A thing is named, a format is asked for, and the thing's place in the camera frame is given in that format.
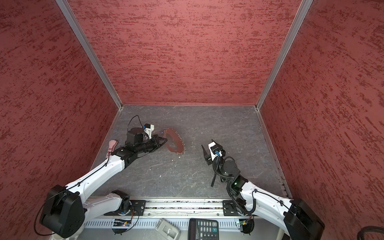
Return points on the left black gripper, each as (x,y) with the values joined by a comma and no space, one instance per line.
(154,142)

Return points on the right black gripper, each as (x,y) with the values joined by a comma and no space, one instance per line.
(208,156)

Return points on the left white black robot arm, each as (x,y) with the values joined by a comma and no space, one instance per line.
(50,214)

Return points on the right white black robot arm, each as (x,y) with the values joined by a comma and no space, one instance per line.
(293,216)

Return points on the pink paw back scratcher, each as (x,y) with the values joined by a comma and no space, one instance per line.
(111,148)

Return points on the black desk calculator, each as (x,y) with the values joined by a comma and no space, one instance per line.
(202,229)

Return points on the grey plastic device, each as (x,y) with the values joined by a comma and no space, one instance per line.
(167,230)

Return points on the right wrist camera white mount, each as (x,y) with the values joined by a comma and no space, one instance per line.
(216,152)

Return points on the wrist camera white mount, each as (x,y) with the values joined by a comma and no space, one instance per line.
(148,129)
(216,152)

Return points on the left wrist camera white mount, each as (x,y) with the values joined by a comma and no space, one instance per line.
(148,129)

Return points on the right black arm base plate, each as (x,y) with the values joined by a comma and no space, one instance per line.
(230,209)

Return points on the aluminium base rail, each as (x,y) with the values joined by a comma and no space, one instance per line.
(183,207)

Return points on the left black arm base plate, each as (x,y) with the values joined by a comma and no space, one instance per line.
(136,207)

